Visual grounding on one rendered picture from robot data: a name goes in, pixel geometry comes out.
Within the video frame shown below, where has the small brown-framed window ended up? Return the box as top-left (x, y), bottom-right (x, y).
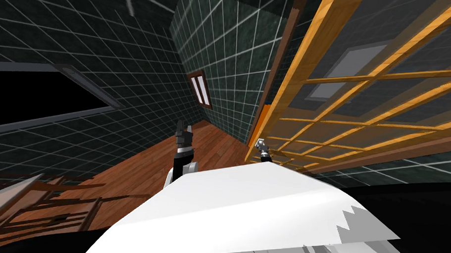
top-left (187, 69), bottom-right (213, 112)

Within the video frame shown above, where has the orange wooden glass-paned door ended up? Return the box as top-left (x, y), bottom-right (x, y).
top-left (233, 0), bottom-right (451, 180)

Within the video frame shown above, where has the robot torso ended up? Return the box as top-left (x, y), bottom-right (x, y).
top-left (69, 152), bottom-right (402, 253)

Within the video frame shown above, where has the large dark grey-framed window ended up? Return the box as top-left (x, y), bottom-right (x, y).
top-left (0, 49), bottom-right (128, 135)

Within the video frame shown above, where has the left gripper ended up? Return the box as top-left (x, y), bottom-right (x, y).
top-left (173, 119), bottom-right (196, 151)

